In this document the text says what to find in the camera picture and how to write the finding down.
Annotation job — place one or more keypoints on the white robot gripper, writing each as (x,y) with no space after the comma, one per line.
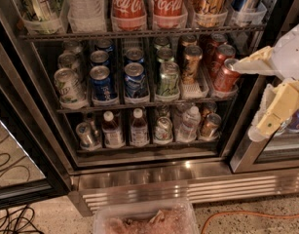
(289,58)

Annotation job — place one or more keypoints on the red coke can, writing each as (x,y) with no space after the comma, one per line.
(213,41)
(227,76)
(222,52)

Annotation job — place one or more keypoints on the blue can behind right door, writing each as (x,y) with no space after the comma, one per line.
(293,126)

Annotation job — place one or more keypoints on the copper can bottom shelf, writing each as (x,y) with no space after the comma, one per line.
(210,125)

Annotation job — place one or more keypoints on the front gold brown can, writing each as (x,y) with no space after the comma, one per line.
(192,56)

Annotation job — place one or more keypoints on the gold brown can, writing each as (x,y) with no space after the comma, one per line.
(184,41)
(192,56)

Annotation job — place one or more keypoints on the clear water bottle bottom shelf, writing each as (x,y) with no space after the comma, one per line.
(190,121)

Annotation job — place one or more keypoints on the clear water bottle shelf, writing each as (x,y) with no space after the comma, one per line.
(85,0)
(190,121)

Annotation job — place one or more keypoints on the rear gold brown can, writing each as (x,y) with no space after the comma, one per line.
(184,41)

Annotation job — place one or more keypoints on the front green can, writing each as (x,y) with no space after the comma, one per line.
(168,79)

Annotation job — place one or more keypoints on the middle green can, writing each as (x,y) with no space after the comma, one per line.
(164,54)

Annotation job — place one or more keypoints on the silver green can bottom shelf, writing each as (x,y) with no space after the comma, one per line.
(163,129)

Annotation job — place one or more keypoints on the rear green can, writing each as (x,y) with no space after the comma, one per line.
(161,42)

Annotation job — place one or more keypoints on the right tall coca-cola can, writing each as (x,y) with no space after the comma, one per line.
(168,0)

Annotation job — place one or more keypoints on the tall coca-cola can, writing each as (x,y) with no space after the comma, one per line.
(168,0)
(128,9)

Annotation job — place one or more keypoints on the front blue pepsi can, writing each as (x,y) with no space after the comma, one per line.
(135,80)

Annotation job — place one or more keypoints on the blue pepsi can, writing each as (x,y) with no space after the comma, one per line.
(134,55)
(135,80)

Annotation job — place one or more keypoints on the stainless steel fridge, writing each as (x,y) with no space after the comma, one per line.
(53,162)

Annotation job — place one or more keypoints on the rear blue pepsi can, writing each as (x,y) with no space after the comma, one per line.
(134,55)

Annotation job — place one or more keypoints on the left tall coca-cola can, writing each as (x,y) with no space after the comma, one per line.
(128,9)

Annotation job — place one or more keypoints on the rear dark blue can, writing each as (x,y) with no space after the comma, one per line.
(106,45)

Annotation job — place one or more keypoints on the dark blue can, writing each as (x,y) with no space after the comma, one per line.
(99,58)
(106,45)
(102,82)

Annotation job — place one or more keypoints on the front dark blue can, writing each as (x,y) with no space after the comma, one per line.
(102,82)

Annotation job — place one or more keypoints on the middle dark blue can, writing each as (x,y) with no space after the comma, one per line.
(99,58)

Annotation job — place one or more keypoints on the rear white 7up can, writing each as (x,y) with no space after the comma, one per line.
(73,46)

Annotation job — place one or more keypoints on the white 7up can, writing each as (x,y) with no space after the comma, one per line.
(68,85)
(70,60)
(73,46)

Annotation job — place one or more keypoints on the front white 7up can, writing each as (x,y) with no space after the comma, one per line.
(68,85)

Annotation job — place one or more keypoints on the clear water bottle top shelf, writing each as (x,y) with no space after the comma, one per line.
(85,0)

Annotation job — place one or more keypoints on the middle white 7up can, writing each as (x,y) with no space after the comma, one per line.
(70,60)

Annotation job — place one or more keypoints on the tall green white can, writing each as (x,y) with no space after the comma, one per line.
(42,10)

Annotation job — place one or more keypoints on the open glass fridge door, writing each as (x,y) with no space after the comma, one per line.
(12,160)

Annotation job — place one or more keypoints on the right brown tea bottle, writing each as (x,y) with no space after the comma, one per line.
(139,128)

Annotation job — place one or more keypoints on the brown tea bottle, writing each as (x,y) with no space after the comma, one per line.
(139,128)
(112,131)

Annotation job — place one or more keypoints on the left brown tea bottle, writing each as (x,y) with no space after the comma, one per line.
(112,131)

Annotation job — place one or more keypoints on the clear plastic bin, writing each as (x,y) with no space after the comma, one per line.
(170,216)

